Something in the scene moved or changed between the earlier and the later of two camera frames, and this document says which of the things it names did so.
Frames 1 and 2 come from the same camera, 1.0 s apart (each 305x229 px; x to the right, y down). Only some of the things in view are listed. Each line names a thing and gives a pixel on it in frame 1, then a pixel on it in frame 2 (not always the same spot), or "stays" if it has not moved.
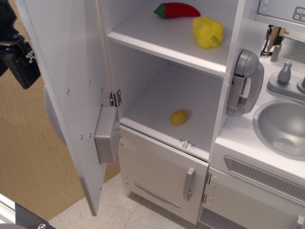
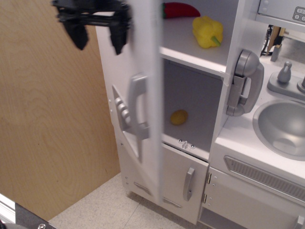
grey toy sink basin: x=279 y=126 stays
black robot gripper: x=20 y=58 to x=70 y=13
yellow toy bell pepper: x=208 y=32 stays
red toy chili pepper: x=175 y=9 stays
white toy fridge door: x=66 y=37 to x=136 y=77
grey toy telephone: x=246 y=88 stays
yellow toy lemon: x=178 y=117 stays
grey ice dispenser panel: x=107 y=134 to x=123 y=114
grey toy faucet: x=283 y=82 stays
